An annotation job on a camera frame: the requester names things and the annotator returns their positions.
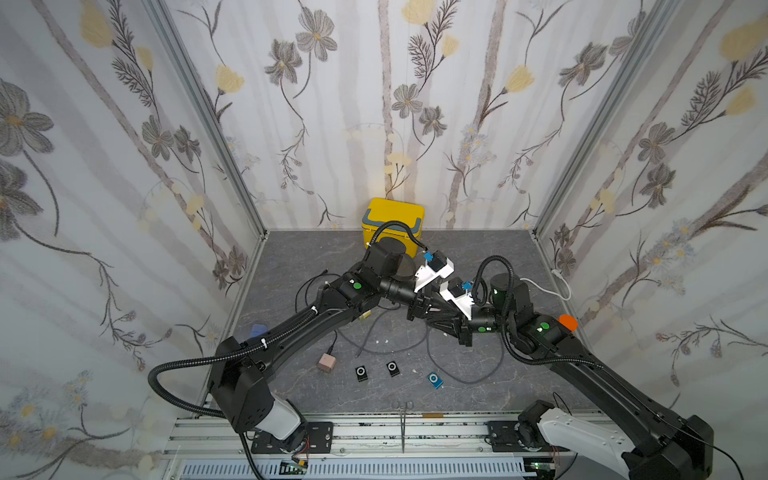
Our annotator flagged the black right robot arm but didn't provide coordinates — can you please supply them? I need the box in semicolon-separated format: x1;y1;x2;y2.
414;252;714;479

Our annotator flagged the black mp3 player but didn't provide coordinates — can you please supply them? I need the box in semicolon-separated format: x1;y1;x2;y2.
355;366;368;382
386;361;400;377

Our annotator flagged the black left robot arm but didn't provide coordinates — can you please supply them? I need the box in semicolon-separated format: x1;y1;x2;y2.
148;236;454;452

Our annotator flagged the pink USB wall charger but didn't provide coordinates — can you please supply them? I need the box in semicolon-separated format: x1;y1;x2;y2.
317;353;337;372

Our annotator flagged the black mp3 player right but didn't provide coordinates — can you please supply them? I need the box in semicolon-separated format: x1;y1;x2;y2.
386;361;400;377

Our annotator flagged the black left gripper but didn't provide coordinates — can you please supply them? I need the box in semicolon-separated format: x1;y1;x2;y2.
377;277;460;324

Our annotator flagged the yellow plastic storage box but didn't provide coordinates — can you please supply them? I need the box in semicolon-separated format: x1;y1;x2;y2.
362;198;425;258

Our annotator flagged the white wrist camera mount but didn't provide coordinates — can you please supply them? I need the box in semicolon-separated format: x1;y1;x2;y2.
414;251;454;292
439;277;475;321

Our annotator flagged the black mp3 player left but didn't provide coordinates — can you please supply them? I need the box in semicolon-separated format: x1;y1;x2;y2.
355;366;368;382

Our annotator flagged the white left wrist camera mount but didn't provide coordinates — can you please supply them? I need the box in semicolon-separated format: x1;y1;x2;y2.
414;251;454;292

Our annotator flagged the white power strip cord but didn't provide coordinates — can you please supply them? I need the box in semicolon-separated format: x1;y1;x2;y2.
518;269;572;302

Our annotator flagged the orange bottle cap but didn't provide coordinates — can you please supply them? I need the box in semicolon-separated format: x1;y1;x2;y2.
558;314;579;332

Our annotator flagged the blue transparent bottle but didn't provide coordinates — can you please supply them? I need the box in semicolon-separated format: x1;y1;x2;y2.
250;324;268;338

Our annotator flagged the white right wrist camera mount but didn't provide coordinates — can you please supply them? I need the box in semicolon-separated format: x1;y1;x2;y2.
439;277;475;321

